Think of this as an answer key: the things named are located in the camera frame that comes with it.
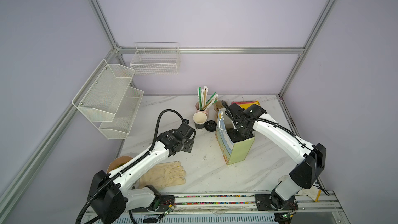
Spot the black plastic cup lid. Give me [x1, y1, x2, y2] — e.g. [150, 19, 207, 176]
[205, 120, 217, 132]

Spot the green paper takeout bag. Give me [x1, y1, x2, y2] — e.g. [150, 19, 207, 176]
[216, 108, 255, 166]

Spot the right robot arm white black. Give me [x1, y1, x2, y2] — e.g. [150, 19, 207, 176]
[222, 101, 326, 210]

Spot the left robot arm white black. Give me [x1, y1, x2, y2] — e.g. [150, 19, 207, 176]
[76, 122, 196, 224]

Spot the black paper coffee cup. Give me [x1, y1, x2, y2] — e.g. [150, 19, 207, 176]
[193, 112, 207, 130]

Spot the yellow napkin stack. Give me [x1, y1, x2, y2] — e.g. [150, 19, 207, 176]
[231, 101, 261, 109]

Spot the pink straw holder cup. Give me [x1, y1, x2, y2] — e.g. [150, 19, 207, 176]
[195, 102, 209, 116]

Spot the white wrapped straw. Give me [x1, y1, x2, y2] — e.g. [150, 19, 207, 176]
[201, 86, 208, 111]

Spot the cream leather work glove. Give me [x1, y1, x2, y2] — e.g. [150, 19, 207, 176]
[139, 161, 186, 189]

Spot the green wrapped straw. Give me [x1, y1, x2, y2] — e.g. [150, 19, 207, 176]
[197, 87, 202, 111]

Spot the white mesh shelf lower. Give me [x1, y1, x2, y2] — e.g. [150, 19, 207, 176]
[99, 87, 144, 140]

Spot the white mesh shelf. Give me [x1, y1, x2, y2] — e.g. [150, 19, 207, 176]
[72, 60, 135, 122]
[99, 87, 144, 140]

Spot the brown bowl with green bits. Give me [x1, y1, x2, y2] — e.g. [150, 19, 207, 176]
[106, 156, 132, 173]

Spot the white mesh shelf upper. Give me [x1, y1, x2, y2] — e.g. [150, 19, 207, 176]
[72, 60, 135, 122]

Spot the white cloth glove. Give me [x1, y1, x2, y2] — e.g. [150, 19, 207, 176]
[295, 186, 322, 202]

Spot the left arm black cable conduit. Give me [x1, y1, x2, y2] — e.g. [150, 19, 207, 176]
[75, 108, 187, 224]

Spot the aluminium mounting rail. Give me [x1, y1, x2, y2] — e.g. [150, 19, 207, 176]
[82, 190, 343, 217]

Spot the white wire basket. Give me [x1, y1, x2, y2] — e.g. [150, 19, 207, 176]
[130, 42, 180, 76]

